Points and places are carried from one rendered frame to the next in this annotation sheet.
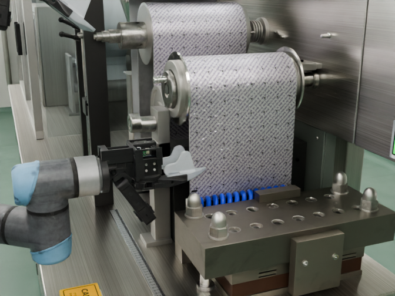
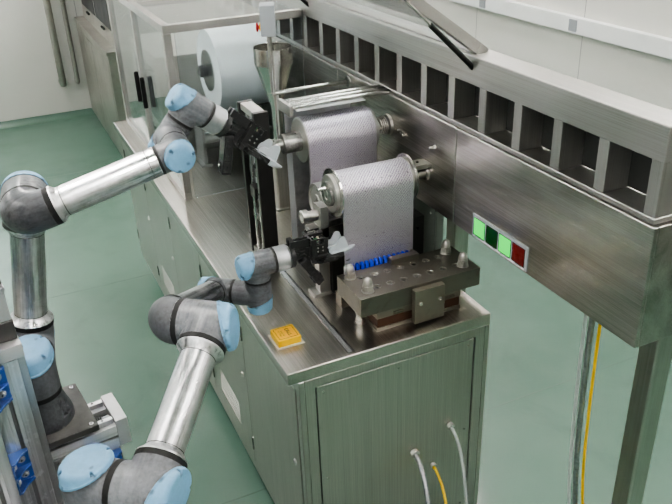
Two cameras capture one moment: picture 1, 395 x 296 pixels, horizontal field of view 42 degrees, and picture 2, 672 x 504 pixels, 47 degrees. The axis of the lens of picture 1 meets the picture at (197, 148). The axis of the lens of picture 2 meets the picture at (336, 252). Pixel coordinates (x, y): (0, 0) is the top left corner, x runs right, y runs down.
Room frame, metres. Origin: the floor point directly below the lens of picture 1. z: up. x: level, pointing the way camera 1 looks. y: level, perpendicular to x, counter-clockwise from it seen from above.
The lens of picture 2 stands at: (-1.07, 0.15, 2.15)
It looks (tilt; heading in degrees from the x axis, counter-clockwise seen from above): 28 degrees down; 357
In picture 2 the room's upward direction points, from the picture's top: 2 degrees counter-clockwise
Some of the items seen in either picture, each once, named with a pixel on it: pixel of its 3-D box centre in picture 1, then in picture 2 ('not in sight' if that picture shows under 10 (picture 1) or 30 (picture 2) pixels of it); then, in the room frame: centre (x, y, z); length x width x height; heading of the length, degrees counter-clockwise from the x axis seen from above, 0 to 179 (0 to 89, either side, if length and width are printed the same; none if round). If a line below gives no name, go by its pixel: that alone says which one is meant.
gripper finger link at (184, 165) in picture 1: (186, 164); (342, 244); (0.95, 0.02, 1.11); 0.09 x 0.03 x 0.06; 110
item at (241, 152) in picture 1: (243, 157); (379, 234); (1.01, -0.09, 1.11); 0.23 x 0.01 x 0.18; 111
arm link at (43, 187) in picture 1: (44, 182); (256, 265); (0.87, 0.28, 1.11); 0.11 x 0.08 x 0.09; 111
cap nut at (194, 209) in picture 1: (194, 204); (349, 270); (0.90, 0.01, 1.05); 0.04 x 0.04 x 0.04
